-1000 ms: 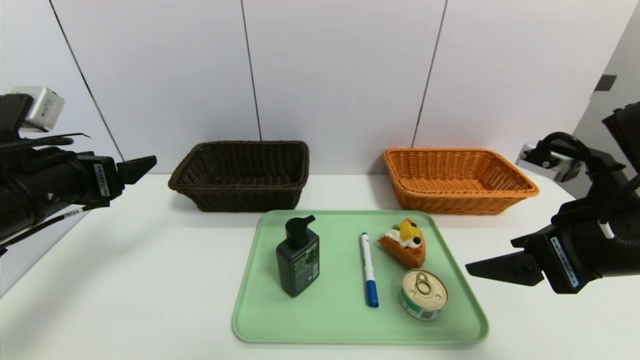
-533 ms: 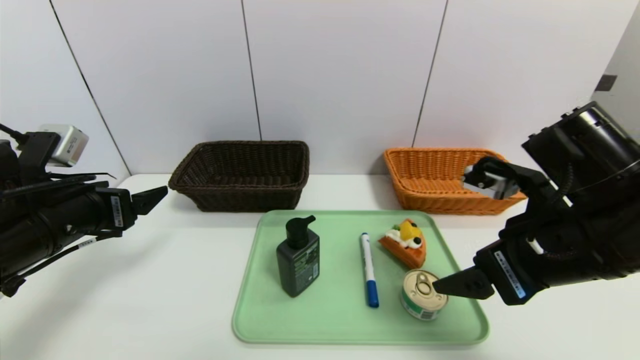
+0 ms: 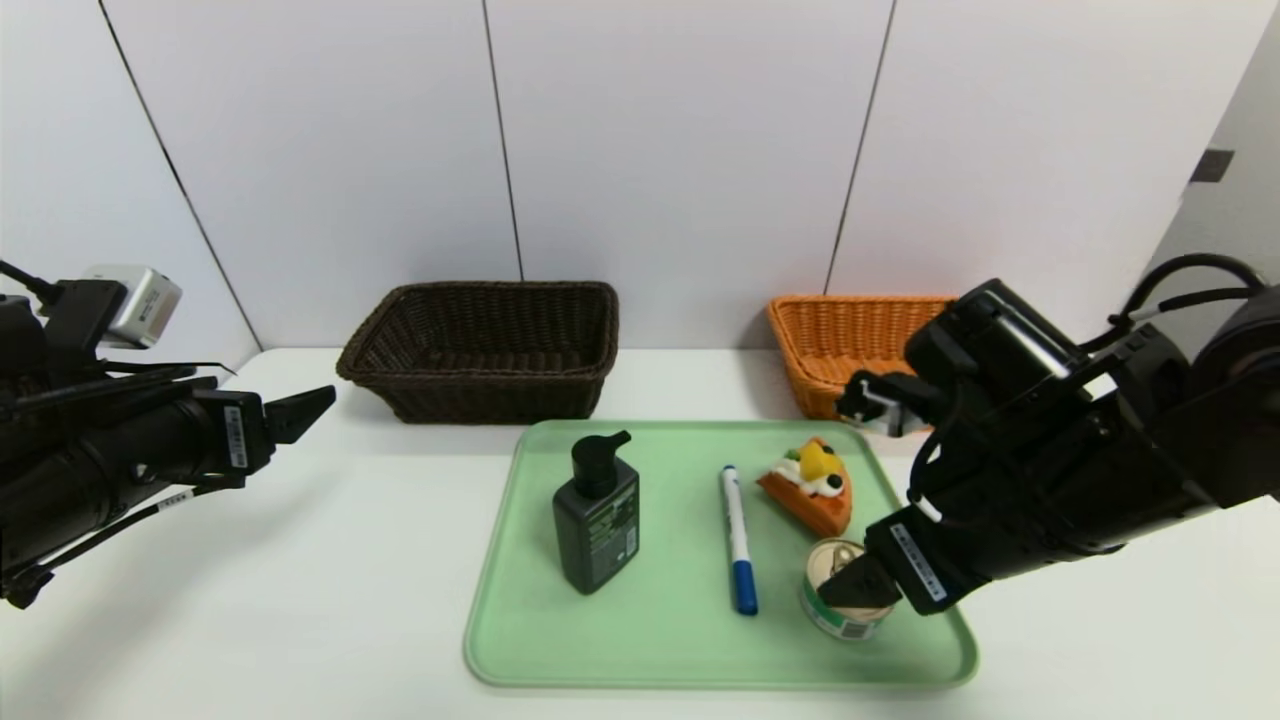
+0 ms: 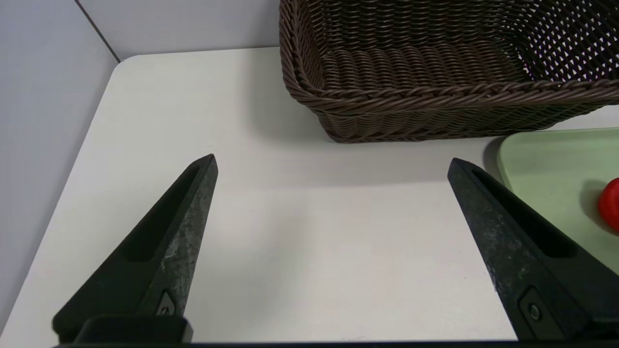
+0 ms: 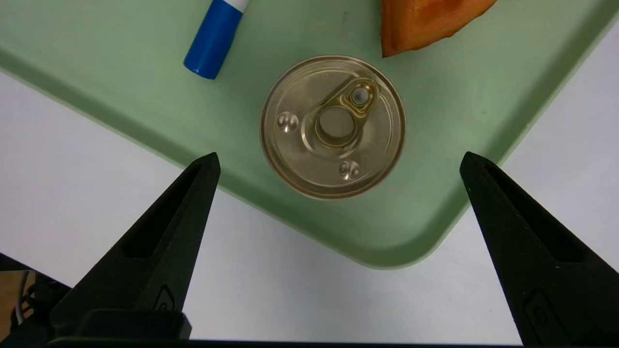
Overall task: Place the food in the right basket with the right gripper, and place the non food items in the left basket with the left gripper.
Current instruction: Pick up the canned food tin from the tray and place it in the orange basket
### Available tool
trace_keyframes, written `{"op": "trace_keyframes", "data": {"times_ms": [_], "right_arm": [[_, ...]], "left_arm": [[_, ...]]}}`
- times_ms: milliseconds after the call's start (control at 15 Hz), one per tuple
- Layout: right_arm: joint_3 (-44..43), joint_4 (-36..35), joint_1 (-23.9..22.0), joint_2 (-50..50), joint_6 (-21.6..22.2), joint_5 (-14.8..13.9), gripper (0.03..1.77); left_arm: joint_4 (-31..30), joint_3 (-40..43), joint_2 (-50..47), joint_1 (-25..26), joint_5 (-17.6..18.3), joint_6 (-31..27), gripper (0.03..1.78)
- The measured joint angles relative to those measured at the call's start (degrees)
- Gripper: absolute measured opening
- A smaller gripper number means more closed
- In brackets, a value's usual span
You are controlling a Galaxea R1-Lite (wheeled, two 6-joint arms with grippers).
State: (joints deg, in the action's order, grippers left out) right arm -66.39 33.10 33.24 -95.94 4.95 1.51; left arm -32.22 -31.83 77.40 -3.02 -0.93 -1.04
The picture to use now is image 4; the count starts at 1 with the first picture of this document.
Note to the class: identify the dark brown wicker basket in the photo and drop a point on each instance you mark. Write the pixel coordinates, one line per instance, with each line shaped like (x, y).
(416, 67)

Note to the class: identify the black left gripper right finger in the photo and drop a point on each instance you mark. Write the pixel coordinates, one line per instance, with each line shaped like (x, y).
(527, 261)

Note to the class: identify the light green plastic tray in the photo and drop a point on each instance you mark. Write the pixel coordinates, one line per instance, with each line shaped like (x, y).
(546, 169)

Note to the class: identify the red rubber duck toy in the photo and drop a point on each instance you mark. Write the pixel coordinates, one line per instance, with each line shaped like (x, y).
(611, 205)

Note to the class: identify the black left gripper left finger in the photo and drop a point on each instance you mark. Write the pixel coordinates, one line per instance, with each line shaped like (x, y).
(159, 251)

